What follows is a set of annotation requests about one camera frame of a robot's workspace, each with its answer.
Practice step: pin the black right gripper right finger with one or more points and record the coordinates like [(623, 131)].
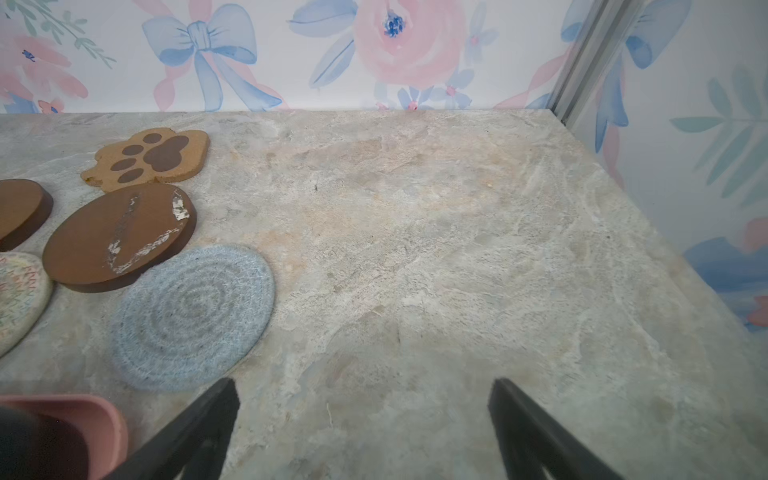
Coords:
[(533, 445)]

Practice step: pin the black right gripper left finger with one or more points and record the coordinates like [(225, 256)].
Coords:
[(194, 445)]

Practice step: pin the grey woven round coaster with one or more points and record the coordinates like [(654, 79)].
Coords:
[(190, 320)]

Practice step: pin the scratched round wooden coaster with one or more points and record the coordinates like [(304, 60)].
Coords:
[(108, 243)]

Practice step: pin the multicolour embroidered round coaster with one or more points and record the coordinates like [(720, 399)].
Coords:
[(25, 293)]

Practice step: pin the cork paw print coaster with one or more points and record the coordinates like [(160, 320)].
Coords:
[(159, 155)]

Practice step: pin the plain round wooden coaster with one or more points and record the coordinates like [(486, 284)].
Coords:
[(25, 207)]

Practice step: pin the pink plastic tray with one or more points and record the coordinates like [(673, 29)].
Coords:
[(101, 424)]

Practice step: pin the light blue mug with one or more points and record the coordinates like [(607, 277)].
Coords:
[(40, 447)]

